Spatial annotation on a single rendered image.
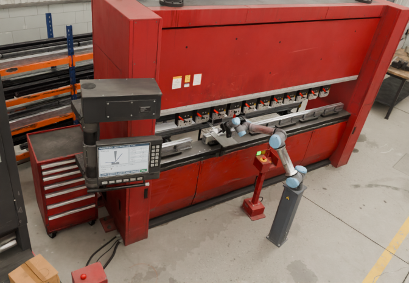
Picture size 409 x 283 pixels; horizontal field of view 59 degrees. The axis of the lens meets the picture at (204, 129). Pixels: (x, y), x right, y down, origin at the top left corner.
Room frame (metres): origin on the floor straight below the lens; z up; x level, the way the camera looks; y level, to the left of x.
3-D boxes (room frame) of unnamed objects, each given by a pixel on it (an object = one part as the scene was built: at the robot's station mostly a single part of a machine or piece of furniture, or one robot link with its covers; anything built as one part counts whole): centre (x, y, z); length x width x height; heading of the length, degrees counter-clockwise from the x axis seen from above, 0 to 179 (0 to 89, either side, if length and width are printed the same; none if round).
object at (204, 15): (3.64, -0.65, 2.23); 3.00 x 0.10 x 0.14; 127
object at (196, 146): (3.61, -0.67, 0.85); 3.00 x 0.21 x 0.04; 127
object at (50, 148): (2.65, 1.29, 0.50); 0.50 x 0.50 x 1.00; 37
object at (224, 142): (3.14, -0.21, 1.00); 0.26 x 0.18 x 0.01; 37
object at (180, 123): (3.01, 0.22, 1.26); 0.15 x 0.09 x 0.17; 127
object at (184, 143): (2.93, 0.32, 0.92); 0.50 x 0.06 x 0.10; 127
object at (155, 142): (2.03, 0.50, 1.42); 0.45 x 0.12 x 0.36; 114
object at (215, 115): (3.24, -0.10, 1.26); 0.15 x 0.09 x 0.17; 127
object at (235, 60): (3.65, -0.64, 1.74); 3.00 x 0.08 x 0.80; 127
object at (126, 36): (2.82, 0.76, 1.15); 0.85 x 0.25 x 2.30; 37
